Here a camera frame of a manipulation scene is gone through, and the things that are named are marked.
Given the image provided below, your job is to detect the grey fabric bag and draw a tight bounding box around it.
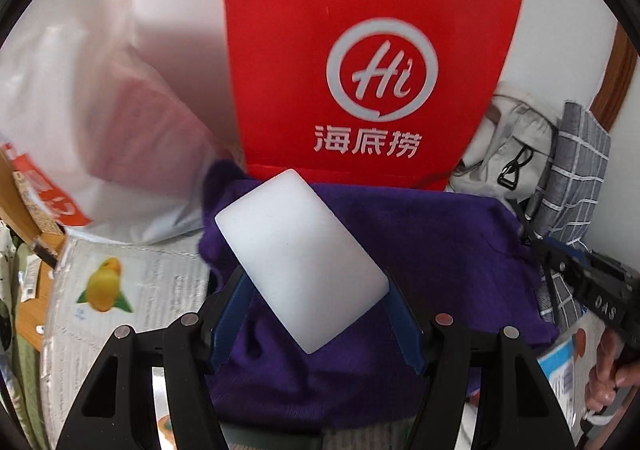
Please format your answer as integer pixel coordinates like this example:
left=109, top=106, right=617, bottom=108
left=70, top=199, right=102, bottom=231
left=447, top=82, right=563, bottom=205

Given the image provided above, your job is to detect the red paper bag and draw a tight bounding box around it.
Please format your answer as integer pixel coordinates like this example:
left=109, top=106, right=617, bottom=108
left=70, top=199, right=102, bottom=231
left=222, top=0, right=525, bottom=191

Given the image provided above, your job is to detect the white plastic cutting board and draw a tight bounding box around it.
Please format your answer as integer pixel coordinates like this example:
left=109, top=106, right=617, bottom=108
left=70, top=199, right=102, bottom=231
left=214, top=168, right=390, bottom=355

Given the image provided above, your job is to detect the person's right hand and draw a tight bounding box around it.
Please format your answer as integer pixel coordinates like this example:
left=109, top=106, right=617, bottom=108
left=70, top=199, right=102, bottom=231
left=584, top=330, right=640, bottom=417

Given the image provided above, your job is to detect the white plastic bag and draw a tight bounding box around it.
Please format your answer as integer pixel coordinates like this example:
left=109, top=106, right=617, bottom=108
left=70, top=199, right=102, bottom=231
left=0, top=0, right=242, bottom=243

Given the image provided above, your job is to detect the grey checked cloth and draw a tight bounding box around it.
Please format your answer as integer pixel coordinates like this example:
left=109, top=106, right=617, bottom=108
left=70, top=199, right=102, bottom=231
left=522, top=100, right=612, bottom=331

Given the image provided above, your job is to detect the brown wooden frame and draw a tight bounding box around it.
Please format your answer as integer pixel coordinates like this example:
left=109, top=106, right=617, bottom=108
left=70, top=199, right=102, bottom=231
left=592, top=22, right=640, bottom=132

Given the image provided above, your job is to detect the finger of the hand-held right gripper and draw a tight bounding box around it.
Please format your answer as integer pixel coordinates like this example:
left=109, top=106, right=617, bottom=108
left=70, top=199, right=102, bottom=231
left=530, top=232, right=592, bottom=278

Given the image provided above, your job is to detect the blue tissue pack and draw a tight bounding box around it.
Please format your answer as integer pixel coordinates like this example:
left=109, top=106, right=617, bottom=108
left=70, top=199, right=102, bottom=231
left=536, top=315, right=608, bottom=412

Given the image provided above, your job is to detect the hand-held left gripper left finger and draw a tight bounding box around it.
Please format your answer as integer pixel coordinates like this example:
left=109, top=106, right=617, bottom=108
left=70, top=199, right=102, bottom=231
left=55, top=269, right=249, bottom=450

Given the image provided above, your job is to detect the purple knit cloth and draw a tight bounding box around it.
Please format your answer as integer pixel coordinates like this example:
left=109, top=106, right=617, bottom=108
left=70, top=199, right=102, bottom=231
left=197, top=159, right=560, bottom=428

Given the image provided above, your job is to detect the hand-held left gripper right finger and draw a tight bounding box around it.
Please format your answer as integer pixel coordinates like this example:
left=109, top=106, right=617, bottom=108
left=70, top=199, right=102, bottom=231
left=385, top=269, right=587, bottom=450

